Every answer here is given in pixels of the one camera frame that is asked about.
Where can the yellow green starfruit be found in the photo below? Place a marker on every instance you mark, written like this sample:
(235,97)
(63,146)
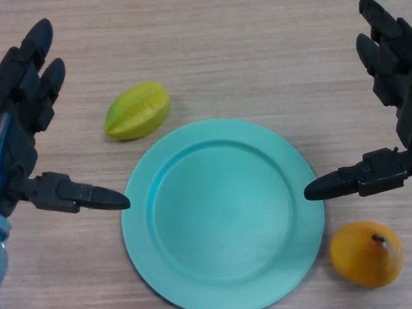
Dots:
(135,111)

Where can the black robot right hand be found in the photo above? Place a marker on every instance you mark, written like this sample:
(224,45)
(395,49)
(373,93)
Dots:
(408,94)

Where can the teal round plate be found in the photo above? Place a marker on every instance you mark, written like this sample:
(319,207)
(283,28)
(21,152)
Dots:
(222,212)

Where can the orange yellow pear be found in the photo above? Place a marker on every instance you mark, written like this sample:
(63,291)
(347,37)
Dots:
(364,257)

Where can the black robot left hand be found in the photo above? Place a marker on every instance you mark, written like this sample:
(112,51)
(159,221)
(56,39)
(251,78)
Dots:
(10,135)

